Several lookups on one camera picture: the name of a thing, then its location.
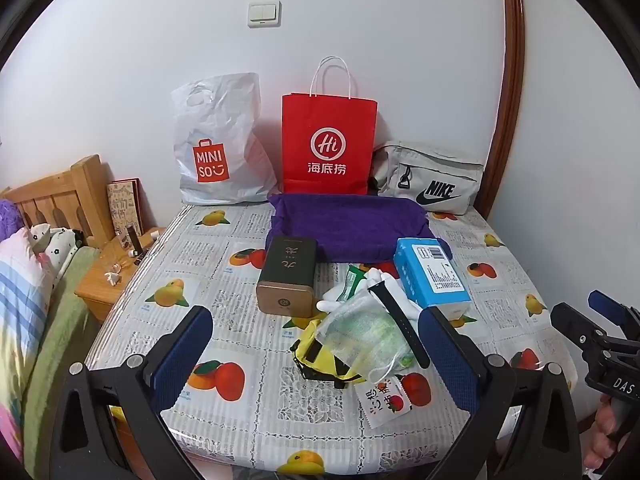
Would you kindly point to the black small bottle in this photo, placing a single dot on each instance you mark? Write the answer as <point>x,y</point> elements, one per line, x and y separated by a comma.
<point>134,240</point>

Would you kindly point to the green snack packet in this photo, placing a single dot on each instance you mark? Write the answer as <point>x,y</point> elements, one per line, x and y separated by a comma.
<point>356,280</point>

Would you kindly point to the purple fluffy cushion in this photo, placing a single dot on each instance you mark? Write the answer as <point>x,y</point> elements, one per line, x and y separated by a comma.
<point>9,220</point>

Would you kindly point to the fruit-print tablecloth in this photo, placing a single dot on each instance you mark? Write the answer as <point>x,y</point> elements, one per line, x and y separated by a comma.
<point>280,410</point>

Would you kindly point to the white glove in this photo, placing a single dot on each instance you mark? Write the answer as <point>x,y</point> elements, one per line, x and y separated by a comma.
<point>386,276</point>

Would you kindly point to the white tomato-print sachet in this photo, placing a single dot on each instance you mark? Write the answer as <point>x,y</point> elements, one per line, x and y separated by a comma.
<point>382,402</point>

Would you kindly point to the purple towel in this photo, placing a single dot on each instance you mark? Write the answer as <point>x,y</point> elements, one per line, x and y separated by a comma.
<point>350,220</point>

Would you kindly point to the patterned hardcover book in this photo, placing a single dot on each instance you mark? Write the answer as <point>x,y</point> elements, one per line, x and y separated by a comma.
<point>122,205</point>

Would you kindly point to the brown wooden door frame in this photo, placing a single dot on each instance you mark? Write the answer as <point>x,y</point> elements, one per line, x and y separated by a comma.
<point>512,60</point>

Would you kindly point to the black-spotted white plush toy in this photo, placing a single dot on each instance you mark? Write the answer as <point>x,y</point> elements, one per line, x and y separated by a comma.
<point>60,250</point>

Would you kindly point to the white light switch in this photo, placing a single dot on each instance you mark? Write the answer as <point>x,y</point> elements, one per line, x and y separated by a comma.
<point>264,14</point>

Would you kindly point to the wooden headboard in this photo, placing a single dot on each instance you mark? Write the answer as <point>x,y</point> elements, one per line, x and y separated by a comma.
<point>85,190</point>

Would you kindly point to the grey waist bag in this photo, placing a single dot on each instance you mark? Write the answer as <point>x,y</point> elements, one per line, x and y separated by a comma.
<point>442,170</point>

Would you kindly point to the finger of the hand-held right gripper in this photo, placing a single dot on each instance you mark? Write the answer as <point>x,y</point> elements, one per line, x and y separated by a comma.
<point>570,321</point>
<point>602,302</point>

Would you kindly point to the red paper bag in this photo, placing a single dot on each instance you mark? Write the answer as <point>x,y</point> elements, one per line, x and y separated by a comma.
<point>325,120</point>

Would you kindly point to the dark green tin box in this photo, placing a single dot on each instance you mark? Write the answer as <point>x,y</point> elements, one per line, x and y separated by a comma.
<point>290,270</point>

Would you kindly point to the person's right hand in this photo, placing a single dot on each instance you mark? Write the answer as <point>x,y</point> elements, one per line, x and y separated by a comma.
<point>605,427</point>

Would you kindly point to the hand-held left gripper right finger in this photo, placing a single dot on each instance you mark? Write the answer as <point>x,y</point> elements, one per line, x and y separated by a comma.
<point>446,355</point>

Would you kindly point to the white plastic shopping bag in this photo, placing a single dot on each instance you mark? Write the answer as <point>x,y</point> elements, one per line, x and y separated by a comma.
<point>220,125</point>

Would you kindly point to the striped pastel blanket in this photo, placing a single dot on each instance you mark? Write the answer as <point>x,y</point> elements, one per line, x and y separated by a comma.
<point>20,300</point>

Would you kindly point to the small white bottle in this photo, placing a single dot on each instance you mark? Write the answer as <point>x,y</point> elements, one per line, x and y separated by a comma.
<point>154,234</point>

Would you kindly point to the blue cardboard box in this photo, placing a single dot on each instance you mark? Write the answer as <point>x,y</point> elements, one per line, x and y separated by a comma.
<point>425,275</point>

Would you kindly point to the yellow and black pouch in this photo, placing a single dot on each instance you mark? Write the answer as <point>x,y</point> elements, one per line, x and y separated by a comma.
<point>312,355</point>

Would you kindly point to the wooden nightstand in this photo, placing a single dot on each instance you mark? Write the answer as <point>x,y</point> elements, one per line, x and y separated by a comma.
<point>100,285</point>

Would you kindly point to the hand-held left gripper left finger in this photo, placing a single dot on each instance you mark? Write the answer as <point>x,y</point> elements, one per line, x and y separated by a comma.
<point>181,355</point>

